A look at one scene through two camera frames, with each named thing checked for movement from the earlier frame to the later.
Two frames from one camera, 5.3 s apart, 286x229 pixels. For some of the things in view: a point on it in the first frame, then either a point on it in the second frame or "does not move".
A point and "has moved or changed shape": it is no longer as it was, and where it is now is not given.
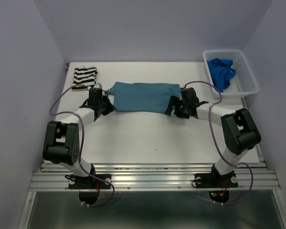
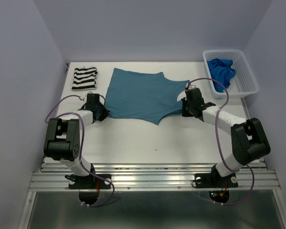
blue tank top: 221,72 does not move
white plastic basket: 229,70 does not move
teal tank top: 143,97 has moved or changed shape
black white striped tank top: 85,76 does not move
